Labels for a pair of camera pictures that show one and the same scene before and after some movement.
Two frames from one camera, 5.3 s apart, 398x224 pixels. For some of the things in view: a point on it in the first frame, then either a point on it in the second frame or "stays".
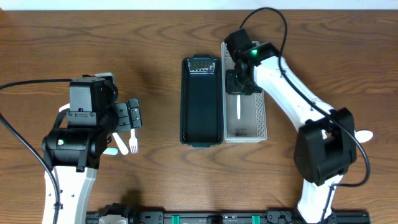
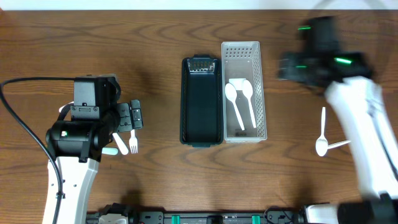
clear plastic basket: [244, 117] stays
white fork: [120, 143] stays
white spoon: [239, 106] → [247, 90]
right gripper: [240, 88] → [286, 69]
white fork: [111, 150] stays
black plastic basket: [201, 101] stays
